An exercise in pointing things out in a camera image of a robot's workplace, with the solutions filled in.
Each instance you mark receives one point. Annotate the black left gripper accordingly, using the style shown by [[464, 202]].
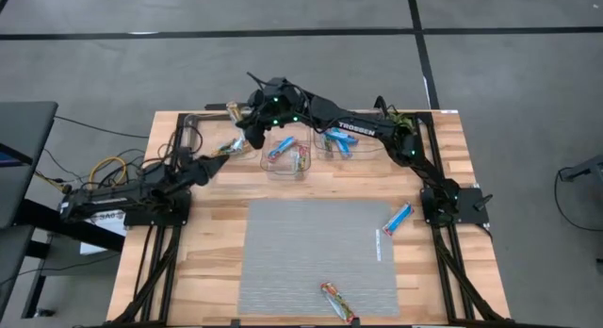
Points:
[[193, 170]]

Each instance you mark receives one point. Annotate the white strip on mat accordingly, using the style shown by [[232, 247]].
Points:
[[379, 245]]

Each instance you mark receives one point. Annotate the grey stand leg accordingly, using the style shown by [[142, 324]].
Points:
[[584, 168]]

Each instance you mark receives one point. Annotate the white cardboard box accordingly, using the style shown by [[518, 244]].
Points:
[[101, 245]]

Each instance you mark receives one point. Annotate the black aluminium rig frame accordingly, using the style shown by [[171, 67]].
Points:
[[437, 130]]

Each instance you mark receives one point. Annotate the black desk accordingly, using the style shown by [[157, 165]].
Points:
[[23, 130]]

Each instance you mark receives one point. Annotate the tablet with blue screen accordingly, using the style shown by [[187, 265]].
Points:
[[11, 156]]

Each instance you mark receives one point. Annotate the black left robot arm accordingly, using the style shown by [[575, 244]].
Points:
[[103, 201]]

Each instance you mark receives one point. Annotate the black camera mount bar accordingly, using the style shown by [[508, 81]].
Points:
[[221, 106]]

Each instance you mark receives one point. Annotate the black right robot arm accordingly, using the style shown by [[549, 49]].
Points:
[[358, 126]]

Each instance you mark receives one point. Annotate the blue chewy granola bar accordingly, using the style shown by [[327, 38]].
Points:
[[281, 147], [345, 150], [341, 136], [398, 218]]

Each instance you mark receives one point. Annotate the grey woven table mat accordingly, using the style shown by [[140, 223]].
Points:
[[306, 252]]

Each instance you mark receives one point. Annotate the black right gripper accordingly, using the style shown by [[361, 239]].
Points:
[[265, 112]]

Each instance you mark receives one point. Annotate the green plant in white pot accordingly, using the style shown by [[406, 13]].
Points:
[[406, 122]]

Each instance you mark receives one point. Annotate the clear plastic bin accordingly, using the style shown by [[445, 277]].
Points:
[[212, 130], [372, 146], [282, 172]]

